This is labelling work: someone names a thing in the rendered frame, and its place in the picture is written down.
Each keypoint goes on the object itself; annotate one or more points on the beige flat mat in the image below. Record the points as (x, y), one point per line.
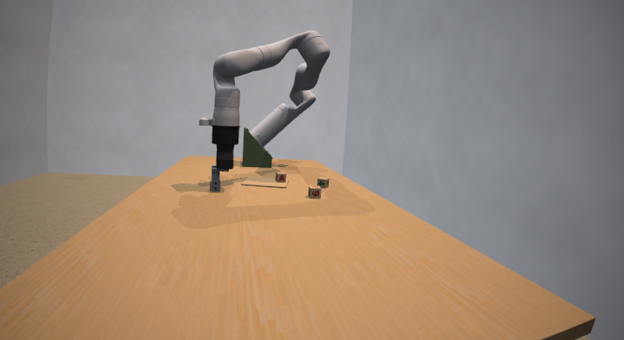
(264, 182)

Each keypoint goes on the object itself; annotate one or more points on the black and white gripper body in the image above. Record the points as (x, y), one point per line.
(225, 133)

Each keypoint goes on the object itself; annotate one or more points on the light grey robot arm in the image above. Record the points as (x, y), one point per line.
(314, 51)

